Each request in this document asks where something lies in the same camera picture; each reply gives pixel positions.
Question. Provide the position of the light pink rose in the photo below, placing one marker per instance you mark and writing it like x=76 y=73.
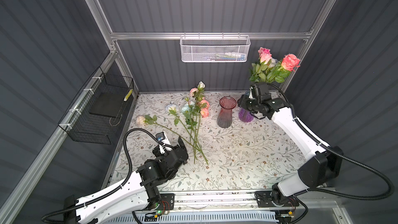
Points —
x=255 y=71

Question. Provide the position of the black wire side basket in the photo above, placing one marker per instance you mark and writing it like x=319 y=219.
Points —
x=100 y=110

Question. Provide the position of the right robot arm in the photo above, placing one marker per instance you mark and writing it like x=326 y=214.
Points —
x=323 y=162

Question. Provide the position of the white perforated cable tray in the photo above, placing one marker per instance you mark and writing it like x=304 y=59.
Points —
x=221 y=217

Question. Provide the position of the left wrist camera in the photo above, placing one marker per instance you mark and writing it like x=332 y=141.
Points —
x=164 y=145

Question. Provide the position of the red glass vase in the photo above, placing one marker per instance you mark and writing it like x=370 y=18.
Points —
x=227 y=104

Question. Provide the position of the blue purple glass vase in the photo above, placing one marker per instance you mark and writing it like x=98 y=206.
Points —
x=244 y=115

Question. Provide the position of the coral pink rose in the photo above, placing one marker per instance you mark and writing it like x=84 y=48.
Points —
x=283 y=69

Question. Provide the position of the pink peony spray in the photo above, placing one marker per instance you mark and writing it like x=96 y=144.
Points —
x=198 y=110

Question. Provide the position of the white wire wall basket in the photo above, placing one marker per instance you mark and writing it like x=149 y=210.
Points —
x=214 y=48

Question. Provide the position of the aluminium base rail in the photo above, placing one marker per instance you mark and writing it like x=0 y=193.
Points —
x=225 y=199

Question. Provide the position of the magenta pink rose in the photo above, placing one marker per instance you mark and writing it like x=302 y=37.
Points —
x=263 y=50

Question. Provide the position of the white peony flower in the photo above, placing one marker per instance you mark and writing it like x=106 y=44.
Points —
x=188 y=110

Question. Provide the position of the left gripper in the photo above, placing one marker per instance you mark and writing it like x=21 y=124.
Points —
x=181 y=144

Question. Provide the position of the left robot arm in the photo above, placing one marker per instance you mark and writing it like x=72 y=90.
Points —
x=140 y=192

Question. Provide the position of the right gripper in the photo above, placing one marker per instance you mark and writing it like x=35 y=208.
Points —
x=242 y=99

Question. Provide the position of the floral patterned table mat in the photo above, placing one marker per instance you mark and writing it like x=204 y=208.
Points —
x=252 y=155

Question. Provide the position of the yellow marker pen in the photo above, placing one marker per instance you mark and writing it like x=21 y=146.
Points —
x=128 y=95

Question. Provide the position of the pale pink rose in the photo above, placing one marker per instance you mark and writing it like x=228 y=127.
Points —
x=148 y=120

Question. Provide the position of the white blue rose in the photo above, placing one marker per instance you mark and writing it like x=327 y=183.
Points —
x=179 y=117

